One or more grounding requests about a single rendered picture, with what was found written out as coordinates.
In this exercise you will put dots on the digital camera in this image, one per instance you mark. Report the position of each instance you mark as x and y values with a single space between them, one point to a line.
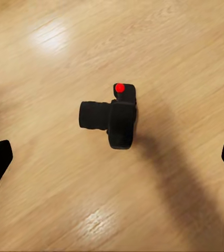
117 117

